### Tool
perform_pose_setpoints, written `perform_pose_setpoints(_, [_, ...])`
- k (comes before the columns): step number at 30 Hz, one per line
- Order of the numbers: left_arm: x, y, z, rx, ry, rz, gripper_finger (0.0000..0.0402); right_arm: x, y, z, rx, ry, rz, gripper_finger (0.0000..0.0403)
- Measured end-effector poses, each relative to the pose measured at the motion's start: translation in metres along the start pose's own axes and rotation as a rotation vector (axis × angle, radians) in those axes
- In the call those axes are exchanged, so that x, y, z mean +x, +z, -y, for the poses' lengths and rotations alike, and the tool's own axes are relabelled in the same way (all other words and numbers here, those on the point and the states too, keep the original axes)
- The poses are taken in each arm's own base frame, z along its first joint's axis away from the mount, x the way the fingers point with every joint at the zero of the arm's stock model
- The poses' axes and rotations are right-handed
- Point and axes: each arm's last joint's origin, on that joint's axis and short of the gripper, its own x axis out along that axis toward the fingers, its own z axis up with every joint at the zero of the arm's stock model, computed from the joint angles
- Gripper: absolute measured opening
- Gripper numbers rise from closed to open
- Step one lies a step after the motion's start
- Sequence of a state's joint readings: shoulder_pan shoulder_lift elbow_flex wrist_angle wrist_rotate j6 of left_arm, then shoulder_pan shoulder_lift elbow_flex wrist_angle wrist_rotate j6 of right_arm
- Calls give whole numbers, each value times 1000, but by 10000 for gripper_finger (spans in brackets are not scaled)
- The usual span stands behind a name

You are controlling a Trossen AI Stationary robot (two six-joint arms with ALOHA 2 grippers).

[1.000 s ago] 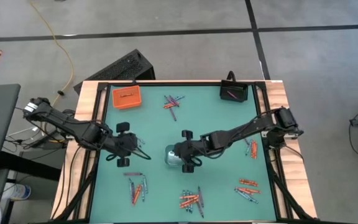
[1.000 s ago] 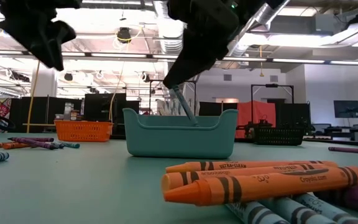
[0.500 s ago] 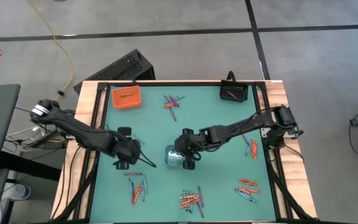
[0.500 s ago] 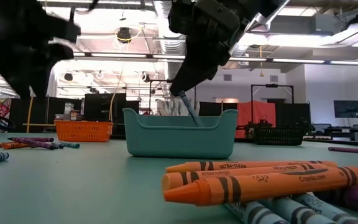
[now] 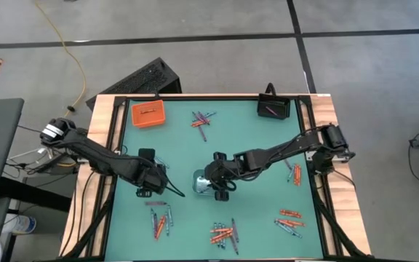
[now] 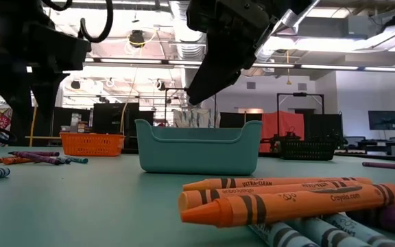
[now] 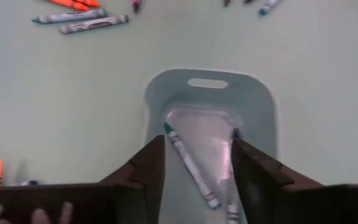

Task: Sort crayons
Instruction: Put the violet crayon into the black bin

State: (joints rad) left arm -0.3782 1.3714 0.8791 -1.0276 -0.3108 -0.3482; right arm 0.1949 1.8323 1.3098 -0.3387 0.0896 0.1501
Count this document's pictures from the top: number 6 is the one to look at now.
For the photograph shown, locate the black plastic basket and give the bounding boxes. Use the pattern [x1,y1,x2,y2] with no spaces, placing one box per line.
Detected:
[279,139,337,161]

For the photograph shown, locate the yellow hanging cord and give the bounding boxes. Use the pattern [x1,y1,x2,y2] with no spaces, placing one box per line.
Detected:
[285,50,293,86]

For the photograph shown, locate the clear centre tray with screws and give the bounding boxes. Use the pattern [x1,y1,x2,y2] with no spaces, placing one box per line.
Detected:
[134,119,263,176]

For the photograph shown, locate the red cloth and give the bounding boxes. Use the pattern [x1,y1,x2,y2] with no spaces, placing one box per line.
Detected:
[259,110,305,154]

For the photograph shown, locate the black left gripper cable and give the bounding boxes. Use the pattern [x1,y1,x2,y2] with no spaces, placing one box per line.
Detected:
[40,0,115,45]

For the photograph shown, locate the orange plastic basket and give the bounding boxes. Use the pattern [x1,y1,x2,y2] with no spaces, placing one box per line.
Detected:
[59,132,125,158]

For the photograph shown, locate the stacked small boxes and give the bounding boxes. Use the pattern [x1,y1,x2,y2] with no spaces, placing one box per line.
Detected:
[69,112,93,134]

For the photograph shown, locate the black partition panel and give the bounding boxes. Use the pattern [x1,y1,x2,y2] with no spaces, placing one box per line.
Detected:
[219,112,263,129]
[303,113,344,141]
[10,106,92,148]

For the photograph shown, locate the wall monitor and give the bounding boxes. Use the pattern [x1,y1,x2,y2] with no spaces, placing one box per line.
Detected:
[368,110,395,131]

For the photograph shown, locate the yellow cable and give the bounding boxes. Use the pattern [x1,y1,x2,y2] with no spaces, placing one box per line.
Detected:
[28,106,38,148]
[119,29,159,134]

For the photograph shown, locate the white patterned cloth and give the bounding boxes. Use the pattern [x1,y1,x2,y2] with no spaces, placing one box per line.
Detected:
[172,108,216,128]

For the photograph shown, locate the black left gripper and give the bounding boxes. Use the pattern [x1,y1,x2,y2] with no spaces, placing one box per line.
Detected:
[0,12,70,121]

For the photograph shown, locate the office desk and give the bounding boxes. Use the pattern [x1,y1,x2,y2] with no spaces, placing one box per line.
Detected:
[334,136,395,159]

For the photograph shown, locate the large black monitor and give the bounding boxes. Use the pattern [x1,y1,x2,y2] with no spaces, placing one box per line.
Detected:
[92,102,141,135]

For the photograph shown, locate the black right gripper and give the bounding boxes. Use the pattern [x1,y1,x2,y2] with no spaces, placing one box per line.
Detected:
[185,0,317,106]

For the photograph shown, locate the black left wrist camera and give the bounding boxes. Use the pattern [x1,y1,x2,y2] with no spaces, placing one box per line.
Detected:
[25,21,93,73]

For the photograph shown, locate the ribbed silver air duct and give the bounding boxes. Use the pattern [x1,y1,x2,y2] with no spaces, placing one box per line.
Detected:
[255,0,322,59]
[168,0,208,89]

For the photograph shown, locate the black frame stand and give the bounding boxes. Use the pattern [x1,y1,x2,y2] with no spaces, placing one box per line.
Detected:
[276,91,325,119]

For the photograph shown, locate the black cable reel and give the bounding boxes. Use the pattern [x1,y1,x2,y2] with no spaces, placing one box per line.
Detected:
[128,30,146,48]

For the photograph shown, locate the white rectangular air duct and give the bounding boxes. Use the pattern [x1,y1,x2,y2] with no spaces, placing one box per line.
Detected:
[257,15,395,56]

